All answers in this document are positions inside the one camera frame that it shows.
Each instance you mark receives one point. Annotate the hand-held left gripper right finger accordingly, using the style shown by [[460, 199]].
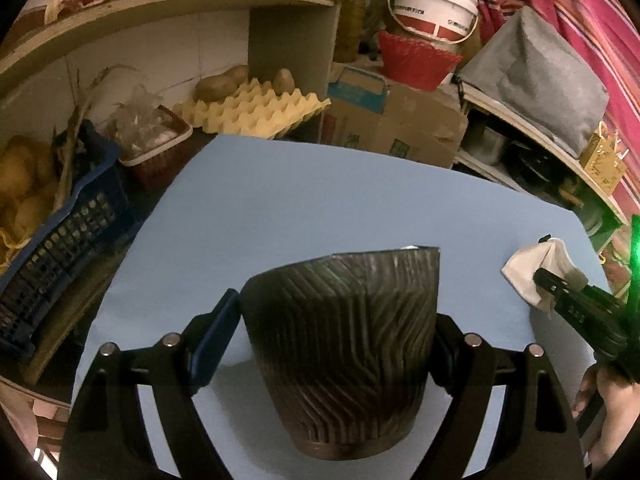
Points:
[[450, 355]]

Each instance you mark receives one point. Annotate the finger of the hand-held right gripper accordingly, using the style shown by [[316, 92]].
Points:
[[562, 295], [577, 278]]

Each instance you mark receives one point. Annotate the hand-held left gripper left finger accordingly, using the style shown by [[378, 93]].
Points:
[[215, 345]]

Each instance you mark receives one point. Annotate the white tissue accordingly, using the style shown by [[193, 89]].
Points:
[[525, 270]]

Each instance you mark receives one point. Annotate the ribbed patterned paper cup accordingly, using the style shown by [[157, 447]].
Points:
[[340, 350]]

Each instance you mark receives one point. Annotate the person's right hand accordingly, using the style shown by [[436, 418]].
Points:
[[612, 410]]

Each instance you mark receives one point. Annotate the golden gift bag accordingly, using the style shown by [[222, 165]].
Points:
[[602, 160]]

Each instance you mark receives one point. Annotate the shelf with cookware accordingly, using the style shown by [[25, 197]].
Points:
[[550, 160]]

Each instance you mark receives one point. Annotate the metal pot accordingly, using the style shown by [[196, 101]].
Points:
[[487, 142]]

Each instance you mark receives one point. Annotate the blue plastic crate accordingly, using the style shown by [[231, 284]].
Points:
[[65, 260]]

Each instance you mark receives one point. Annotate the small red basket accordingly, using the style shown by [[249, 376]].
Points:
[[160, 160]]

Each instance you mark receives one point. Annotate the grey fabric cover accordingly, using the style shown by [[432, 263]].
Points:
[[540, 80]]

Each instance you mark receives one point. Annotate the brown cardboard box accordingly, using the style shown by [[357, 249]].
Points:
[[415, 125]]

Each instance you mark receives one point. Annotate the yellow egg tray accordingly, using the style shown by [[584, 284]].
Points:
[[250, 112]]

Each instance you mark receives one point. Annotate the clear plastic bag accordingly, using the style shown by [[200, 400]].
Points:
[[140, 120]]

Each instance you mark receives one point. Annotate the pile of potatoes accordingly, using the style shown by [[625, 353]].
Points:
[[25, 190]]

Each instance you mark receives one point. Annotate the dry plant stalks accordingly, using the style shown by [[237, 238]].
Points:
[[75, 125]]

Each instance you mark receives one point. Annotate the pink striped cloth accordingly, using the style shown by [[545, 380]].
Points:
[[595, 15]]

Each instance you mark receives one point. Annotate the red woven basket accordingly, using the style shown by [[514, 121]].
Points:
[[417, 62]]

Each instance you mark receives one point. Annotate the white plastic bucket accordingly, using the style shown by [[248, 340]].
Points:
[[432, 7]]

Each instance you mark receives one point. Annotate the curved wooden shelf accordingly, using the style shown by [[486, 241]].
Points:
[[175, 7]]

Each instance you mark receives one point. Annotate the yellow oil bottle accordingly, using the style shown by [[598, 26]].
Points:
[[352, 20]]

